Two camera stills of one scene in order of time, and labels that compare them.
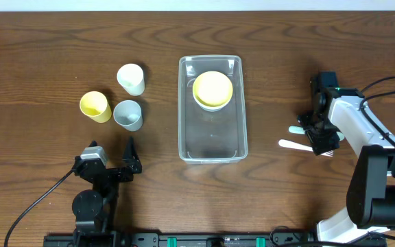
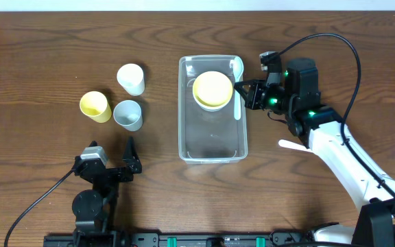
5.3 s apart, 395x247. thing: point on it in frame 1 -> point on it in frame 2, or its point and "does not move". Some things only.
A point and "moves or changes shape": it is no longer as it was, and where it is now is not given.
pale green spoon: x=301 y=130 moves or changes shape
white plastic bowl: x=211 y=108 does not move
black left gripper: x=112 y=172 does not move
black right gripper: x=319 y=134 -> x=258 y=95
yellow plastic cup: x=94 y=105 does not move
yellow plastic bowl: x=212 y=88 does not move
